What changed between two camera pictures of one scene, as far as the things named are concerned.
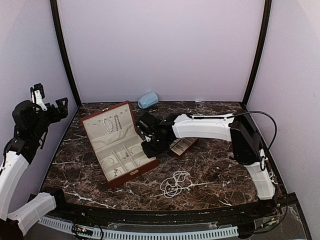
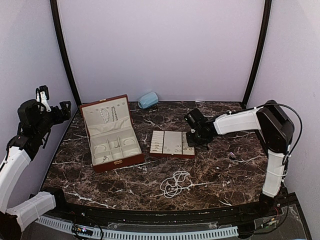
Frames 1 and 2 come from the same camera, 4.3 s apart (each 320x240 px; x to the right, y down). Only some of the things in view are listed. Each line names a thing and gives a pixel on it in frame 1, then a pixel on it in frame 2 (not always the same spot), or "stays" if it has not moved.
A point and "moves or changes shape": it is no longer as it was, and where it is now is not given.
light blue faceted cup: x=148 y=100 stays
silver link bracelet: x=109 y=157 to x=99 y=145
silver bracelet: x=137 y=152 to x=128 y=142
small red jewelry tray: x=179 y=145 moves or changes shape
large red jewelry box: x=113 y=133 moves or changes shape
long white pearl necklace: x=172 y=186 stays
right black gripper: x=150 y=153 to x=191 y=142
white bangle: x=143 y=159 to x=131 y=152
